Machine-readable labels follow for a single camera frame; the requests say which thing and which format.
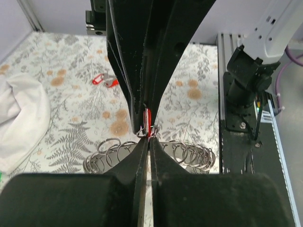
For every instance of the white disc with keyrings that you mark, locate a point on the white disc with keyrings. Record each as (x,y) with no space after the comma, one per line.
(147,156)

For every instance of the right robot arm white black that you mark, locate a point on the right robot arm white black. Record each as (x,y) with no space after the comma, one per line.
(146,39)

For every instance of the white crumpled cloth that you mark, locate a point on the white crumpled cloth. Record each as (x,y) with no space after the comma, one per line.
(24,118)

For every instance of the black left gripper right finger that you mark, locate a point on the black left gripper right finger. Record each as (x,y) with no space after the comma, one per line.
(232,200)

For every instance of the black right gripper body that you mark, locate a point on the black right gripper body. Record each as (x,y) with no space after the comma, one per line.
(96,18)

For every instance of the white slotted cable duct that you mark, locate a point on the white slotted cable duct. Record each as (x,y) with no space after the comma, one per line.
(289,130)

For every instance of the grey left corner post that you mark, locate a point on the grey left corner post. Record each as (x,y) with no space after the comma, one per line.
(30,15)

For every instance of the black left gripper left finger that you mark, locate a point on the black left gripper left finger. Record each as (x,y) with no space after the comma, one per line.
(113,199)

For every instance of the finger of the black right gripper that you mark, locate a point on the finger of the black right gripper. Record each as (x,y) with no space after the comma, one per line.
(172,25)
(126,24)

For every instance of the red tagged key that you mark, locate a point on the red tagged key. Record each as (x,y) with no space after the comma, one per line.
(147,122)
(107,80)

